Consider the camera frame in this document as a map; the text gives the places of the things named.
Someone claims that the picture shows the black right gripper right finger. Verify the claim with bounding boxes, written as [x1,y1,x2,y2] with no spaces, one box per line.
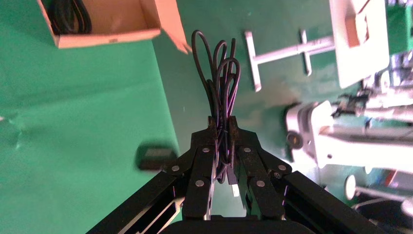
[225,116,388,234]

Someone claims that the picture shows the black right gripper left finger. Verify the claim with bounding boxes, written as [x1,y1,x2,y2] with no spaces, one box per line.
[85,116,223,234]

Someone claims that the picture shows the thin black cable bundle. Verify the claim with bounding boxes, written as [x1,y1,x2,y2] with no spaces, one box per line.
[191,29,242,197]

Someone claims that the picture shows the brown box with white contents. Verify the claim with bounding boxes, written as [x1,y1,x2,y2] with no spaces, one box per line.
[343,0,372,48]

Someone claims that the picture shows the open brown cardboard box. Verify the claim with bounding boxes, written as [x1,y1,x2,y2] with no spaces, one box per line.
[37,0,192,54]

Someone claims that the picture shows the black computer mouse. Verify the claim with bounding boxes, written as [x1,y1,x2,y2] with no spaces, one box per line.
[134,143,179,171]

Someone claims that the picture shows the white wheeled robot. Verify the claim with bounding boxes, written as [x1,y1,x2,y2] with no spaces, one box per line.
[284,100,413,176]

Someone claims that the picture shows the white pedestal table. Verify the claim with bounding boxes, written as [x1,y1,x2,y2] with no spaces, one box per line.
[244,0,391,93]

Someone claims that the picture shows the black power adapter with cable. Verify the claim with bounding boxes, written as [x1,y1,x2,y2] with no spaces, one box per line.
[48,0,94,36]

